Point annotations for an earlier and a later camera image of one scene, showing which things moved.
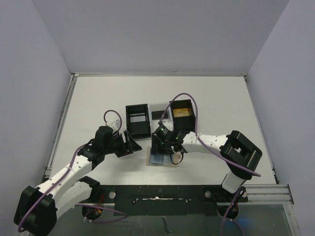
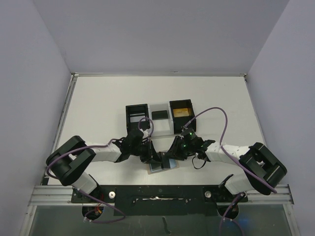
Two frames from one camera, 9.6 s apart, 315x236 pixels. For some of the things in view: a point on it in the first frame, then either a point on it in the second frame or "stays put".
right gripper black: x=159 y=146 -> x=175 y=148
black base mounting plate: x=168 y=200 stays put
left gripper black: x=130 y=148 -> x=151 y=155
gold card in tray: x=178 y=112 stays put
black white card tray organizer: x=141 y=119 stays put
